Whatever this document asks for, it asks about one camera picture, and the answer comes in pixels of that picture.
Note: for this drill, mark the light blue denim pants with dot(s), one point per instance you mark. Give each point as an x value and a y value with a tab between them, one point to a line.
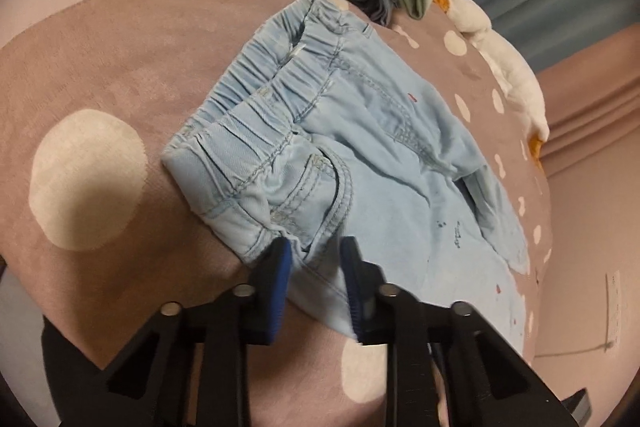
318	130

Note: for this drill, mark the white goose plush toy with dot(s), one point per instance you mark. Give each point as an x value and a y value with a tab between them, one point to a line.
518	83

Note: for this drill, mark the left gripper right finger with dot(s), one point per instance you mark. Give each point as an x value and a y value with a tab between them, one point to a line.
362	280

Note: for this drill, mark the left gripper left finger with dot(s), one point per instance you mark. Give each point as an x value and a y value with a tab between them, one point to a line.
270	282

